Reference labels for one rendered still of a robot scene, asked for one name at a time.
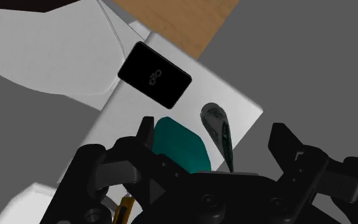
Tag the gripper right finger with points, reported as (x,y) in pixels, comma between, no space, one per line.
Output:
(309,167)

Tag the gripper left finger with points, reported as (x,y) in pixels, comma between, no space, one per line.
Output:
(121,155)

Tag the yellow utility knife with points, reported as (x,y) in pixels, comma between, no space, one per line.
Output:
(123,209)

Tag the teal rounded block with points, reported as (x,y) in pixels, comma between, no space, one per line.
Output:
(181,145)

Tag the black phone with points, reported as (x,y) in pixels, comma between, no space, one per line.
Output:
(154,74)

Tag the dark grey teardrop-shaped tool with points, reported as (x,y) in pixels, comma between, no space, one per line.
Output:
(216,124)

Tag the brown wooden panel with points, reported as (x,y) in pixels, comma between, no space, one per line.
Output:
(178,21)

